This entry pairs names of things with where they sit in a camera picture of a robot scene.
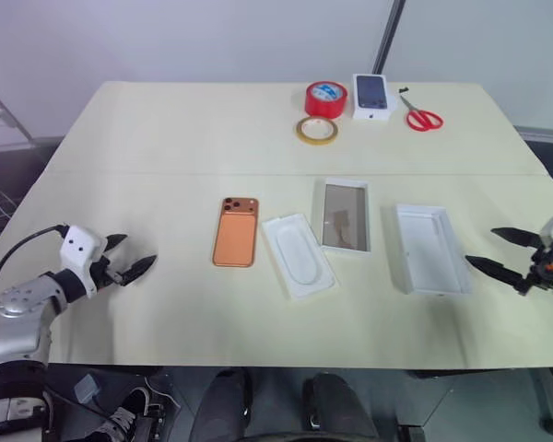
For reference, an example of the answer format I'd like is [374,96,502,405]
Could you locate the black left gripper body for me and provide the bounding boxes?
[88,250,126,292]

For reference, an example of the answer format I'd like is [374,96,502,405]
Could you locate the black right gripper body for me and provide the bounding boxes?
[528,237,553,290]

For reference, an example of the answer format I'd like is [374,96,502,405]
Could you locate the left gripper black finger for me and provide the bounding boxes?
[118,253,159,288]
[101,233,130,254]

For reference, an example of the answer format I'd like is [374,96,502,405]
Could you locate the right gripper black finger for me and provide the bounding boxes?
[465,254,534,297]
[490,226,543,251]

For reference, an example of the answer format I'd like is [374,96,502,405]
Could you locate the orange smartphone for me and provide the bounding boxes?
[211,196,261,269]

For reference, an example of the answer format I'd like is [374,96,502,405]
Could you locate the white box lid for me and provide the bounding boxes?
[312,177,373,258]

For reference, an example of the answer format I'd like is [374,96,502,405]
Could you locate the white box base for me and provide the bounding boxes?
[392,203,475,297]

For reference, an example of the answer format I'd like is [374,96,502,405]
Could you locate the white phone box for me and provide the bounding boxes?
[351,72,394,123]

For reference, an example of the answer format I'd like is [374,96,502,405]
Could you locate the small grey block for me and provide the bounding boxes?
[73,373,101,405]

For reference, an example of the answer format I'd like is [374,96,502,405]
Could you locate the black white sneaker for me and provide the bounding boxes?
[90,386,152,442]

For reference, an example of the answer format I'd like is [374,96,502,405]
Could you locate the dark rounded shape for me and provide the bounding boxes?
[302,371,380,442]
[190,366,253,442]

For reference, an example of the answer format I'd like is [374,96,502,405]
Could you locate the white moulded tray insert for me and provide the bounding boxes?
[260,212,341,303]

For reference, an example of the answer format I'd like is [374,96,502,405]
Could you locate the yellow tape roll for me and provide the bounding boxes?
[295,115,340,147]

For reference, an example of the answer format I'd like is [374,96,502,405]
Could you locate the red tape roll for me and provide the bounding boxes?
[303,80,349,119]

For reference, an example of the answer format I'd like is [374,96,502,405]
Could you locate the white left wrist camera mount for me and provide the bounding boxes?
[58,225,109,298]

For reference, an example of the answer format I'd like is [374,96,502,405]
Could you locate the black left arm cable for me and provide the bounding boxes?
[0,223,70,351]

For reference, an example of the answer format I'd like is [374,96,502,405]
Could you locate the red handled scissors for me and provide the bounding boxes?
[397,87,445,133]

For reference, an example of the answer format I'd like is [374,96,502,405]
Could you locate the grey wire rack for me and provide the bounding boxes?
[0,76,36,149]

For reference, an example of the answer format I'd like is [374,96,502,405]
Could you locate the grey metal post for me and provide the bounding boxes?
[372,0,407,76]

